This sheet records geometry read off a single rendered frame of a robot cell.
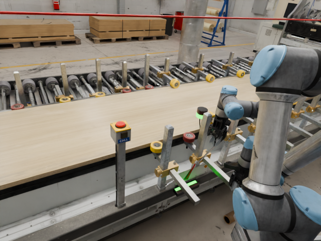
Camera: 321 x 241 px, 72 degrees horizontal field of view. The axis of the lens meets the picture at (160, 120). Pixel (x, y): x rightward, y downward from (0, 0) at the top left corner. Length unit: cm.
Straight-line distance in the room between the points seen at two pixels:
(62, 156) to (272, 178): 103
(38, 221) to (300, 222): 121
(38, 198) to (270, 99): 120
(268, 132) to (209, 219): 163
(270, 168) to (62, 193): 109
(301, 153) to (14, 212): 135
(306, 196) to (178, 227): 145
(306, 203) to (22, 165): 122
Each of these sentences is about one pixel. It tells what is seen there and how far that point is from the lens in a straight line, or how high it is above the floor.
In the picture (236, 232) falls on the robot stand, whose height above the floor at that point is 88.
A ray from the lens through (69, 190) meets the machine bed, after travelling 141.
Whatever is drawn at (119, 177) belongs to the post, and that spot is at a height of 93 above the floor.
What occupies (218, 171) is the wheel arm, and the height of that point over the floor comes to 86.
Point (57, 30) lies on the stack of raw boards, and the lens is 684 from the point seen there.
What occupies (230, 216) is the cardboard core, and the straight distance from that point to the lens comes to 221.
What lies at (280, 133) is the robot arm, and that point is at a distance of 69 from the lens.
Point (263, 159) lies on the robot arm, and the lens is 70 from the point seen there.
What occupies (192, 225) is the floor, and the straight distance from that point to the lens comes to 215.
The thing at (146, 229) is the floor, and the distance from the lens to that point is 207.
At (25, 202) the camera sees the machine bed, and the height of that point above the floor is 74.
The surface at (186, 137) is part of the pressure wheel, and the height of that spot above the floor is 91.
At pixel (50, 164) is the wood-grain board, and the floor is 90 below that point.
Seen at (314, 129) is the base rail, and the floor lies 70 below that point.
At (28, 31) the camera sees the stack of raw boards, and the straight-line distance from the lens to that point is 672.
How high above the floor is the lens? 176
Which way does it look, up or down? 32 degrees down
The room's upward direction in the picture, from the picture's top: 7 degrees clockwise
